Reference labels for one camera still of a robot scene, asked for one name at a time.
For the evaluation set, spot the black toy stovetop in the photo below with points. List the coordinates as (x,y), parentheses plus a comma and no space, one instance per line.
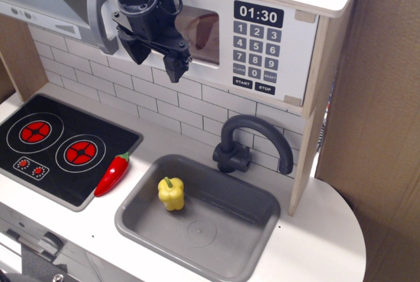
(59,151)

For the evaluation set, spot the grey oven front panel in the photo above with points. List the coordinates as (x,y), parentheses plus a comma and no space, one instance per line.
(40,241)

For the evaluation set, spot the white toy microwave door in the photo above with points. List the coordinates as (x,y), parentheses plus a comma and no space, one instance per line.
(264,48)

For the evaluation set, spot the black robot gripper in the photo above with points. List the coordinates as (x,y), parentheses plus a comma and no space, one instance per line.
(150,25)

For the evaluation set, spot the brown cardboard box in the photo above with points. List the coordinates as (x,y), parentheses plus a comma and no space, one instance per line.
(370,152)

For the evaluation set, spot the grey microwave door handle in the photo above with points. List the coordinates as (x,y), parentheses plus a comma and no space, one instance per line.
(108,45)

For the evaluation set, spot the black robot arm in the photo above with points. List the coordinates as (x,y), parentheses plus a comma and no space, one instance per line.
(147,25)

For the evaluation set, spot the red toy chili pepper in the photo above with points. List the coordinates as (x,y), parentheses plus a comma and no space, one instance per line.
(114,173)

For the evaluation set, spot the dark grey toy faucet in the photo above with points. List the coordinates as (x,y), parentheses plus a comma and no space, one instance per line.
(231,155)

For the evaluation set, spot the grey toy sink basin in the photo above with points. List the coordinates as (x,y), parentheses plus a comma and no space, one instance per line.
(220,233)

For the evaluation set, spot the yellow toy bell pepper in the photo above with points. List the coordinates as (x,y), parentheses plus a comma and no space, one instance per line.
(171,193)

